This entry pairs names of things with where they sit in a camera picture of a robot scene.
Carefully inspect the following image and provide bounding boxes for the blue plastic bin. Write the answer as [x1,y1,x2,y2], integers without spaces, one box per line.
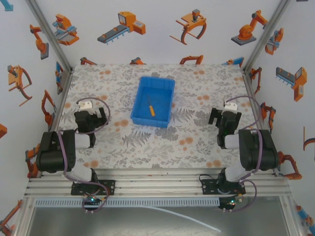
[130,76,176,129]

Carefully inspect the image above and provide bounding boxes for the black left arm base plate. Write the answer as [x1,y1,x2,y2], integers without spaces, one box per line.
[70,179,116,196]

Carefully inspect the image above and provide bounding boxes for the thin white plastic strip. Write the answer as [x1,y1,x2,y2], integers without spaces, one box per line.
[147,206,222,233]

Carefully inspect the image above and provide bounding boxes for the orange handled screwdriver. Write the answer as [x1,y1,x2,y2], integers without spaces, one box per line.
[147,95,157,117]

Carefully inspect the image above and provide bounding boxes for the slotted grey cable duct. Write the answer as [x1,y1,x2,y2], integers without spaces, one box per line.
[34,198,221,207]

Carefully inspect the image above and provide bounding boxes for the circuit board with led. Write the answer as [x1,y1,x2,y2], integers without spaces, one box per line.
[82,196,103,214]
[218,196,244,212]

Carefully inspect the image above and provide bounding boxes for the floral patterned table mat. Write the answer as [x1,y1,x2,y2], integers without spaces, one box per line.
[52,64,259,170]

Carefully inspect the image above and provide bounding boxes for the aluminium front frame rails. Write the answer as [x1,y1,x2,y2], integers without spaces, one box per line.
[24,168,293,199]

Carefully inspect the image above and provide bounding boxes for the purple arm base cable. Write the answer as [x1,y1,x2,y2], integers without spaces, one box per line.
[231,169,258,212]
[57,129,110,215]

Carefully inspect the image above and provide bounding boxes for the purple left arm base cable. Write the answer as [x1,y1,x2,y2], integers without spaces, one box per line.
[57,129,110,215]

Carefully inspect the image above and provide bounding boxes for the aluminium table side rail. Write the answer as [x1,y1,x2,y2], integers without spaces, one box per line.
[241,70,274,135]
[48,70,74,132]

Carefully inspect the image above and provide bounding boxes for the left circuit board with LED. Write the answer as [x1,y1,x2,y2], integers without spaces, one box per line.
[82,196,103,214]

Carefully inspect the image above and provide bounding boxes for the aluminium slanted frame post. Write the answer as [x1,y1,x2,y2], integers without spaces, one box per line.
[25,0,74,72]
[241,0,293,72]

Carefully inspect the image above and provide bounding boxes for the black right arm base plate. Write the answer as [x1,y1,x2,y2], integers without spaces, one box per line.
[201,179,247,196]

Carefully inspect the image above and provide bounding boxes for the purple right arm base cable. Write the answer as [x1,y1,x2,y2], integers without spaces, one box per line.
[231,169,258,212]

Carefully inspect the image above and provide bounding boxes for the right circuit board with LED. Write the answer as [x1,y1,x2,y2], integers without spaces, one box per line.
[218,196,244,212]

